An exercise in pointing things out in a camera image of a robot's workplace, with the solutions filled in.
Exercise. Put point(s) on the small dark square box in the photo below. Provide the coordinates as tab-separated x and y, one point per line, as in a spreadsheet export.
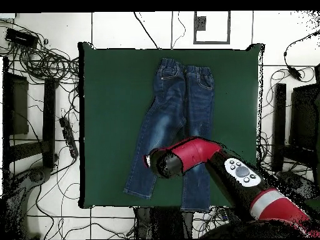
200	23

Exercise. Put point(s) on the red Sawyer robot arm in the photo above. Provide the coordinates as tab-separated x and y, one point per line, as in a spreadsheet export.
195	152

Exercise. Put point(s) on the blue denim jeans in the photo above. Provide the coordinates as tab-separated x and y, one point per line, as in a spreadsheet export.
172	100

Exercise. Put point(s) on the grey stand base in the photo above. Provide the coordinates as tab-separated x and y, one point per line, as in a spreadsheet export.
37	175
297	182

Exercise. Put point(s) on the dark green tablecloth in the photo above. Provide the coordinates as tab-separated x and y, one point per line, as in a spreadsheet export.
100	100

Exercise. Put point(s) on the black metal stand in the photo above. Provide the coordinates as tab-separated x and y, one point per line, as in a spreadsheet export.
280	105
49	112

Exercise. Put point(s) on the grey square frame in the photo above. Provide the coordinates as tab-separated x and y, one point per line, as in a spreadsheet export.
212	42

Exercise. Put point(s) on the black electronics box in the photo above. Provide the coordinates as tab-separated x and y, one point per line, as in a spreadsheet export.
21	37

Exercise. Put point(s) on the black power strip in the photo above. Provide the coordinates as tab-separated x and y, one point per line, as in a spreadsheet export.
68	136

